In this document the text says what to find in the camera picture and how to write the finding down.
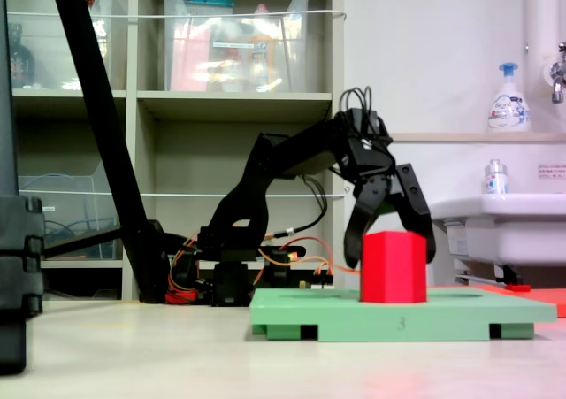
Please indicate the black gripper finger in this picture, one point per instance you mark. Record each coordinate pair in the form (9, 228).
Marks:
(369, 200)
(413, 200)

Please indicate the red octagonal pillar block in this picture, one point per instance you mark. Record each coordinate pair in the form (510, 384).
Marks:
(393, 268)

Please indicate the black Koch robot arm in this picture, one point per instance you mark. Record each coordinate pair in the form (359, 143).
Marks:
(247, 195)

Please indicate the flat orange-red block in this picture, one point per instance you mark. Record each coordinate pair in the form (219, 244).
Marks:
(548, 299)

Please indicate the small clear sanitizer bottle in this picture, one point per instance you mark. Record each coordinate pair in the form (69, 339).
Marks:
(495, 180)

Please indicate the beige shelf unit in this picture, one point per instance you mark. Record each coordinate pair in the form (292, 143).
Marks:
(287, 102)

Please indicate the small circuit board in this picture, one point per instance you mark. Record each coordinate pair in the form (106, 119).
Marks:
(316, 285)

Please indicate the white sink basin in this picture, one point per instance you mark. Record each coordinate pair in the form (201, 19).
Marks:
(508, 235)

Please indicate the black table clamp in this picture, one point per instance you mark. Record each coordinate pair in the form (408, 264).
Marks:
(280, 270)

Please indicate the green shape sorter board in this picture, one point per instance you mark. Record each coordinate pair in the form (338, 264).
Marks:
(354, 324)

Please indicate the white foam soap pump bottle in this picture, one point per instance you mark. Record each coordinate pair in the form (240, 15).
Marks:
(508, 107)

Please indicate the small red bar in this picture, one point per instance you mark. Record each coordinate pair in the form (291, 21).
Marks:
(518, 288)

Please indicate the large clear plastic bin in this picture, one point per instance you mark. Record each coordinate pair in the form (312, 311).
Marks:
(230, 45)

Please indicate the chrome faucet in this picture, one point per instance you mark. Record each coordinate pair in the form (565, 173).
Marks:
(558, 80)

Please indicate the clear bin with bottles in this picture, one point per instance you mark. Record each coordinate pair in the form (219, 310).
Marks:
(53, 54)

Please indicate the notched black stack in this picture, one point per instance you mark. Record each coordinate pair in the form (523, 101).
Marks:
(17, 262)

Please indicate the dark round bottle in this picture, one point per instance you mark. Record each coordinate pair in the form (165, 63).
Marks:
(20, 63)

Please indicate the red-print wall sign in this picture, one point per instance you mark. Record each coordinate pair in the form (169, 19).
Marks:
(552, 171)

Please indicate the dark grey post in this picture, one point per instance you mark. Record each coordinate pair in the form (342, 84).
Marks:
(6, 107)

